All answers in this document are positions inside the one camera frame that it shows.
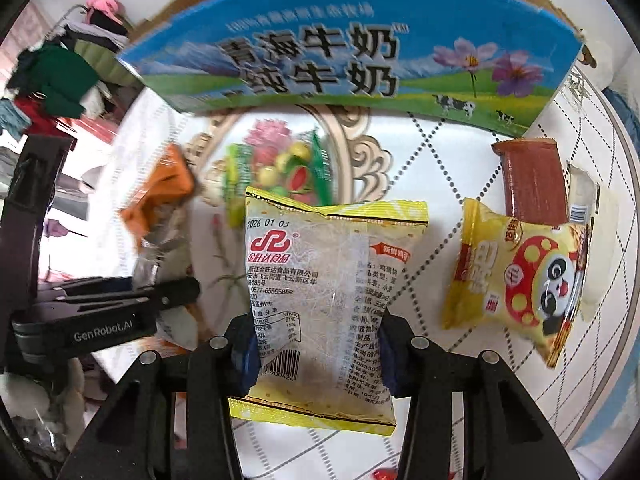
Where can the yellow panda snack packet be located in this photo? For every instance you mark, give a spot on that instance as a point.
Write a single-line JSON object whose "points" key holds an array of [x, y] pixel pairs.
{"points": [[520, 285]]}

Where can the green fruit candy packet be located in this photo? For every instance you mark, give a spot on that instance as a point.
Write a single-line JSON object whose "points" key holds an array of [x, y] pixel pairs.
{"points": [[295, 165]]}

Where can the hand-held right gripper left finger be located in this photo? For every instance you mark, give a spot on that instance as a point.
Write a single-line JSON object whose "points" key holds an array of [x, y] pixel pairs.
{"points": [[246, 360]]}

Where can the red wrapped candy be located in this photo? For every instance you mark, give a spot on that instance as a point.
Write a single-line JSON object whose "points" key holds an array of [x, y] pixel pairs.
{"points": [[386, 473]]}

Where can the clear yellow-edged snack packet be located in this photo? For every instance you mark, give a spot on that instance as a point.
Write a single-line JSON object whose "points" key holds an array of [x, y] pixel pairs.
{"points": [[320, 270]]}

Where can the bear print pillow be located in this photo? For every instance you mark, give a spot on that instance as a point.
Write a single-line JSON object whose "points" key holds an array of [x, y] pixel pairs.
{"points": [[597, 62]]}

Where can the clothes rack with clothes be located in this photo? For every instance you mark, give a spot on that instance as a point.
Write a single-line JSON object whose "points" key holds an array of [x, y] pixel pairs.
{"points": [[60, 60]]}

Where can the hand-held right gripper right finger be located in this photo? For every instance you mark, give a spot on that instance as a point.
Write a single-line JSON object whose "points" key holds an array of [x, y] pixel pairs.
{"points": [[387, 360]]}

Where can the red-brown snack packet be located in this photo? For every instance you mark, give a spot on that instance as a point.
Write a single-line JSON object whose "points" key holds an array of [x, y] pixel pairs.
{"points": [[532, 180]]}

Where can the orange snack packet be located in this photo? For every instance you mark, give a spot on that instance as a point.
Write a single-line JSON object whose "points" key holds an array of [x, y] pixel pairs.
{"points": [[160, 190]]}

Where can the blue printed cardboard box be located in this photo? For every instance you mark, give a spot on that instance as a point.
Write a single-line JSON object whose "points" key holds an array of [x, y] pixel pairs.
{"points": [[350, 60]]}

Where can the white snack packet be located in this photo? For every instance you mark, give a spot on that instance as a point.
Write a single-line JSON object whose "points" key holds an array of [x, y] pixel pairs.
{"points": [[602, 240]]}

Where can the green jacket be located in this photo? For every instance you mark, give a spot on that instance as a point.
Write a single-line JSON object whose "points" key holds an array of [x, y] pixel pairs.
{"points": [[55, 80]]}

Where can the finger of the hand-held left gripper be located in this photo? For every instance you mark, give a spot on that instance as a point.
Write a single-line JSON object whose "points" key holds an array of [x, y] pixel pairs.
{"points": [[150, 294]]}

